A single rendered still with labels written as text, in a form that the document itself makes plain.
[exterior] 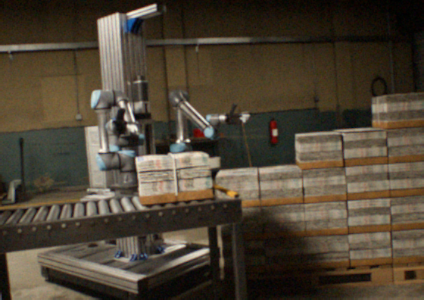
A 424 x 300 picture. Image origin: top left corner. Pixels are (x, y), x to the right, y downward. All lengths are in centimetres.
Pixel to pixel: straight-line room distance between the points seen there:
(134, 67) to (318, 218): 169
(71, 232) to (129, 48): 165
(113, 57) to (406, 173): 220
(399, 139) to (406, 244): 71
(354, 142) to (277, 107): 732
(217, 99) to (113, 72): 664
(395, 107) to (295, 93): 749
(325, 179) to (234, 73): 716
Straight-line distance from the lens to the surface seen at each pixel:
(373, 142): 319
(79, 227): 222
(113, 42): 346
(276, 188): 312
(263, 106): 1028
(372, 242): 329
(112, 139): 283
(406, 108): 325
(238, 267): 240
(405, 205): 329
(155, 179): 234
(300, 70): 1072
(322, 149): 312
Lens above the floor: 120
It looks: 3 degrees down
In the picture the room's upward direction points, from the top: 4 degrees counter-clockwise
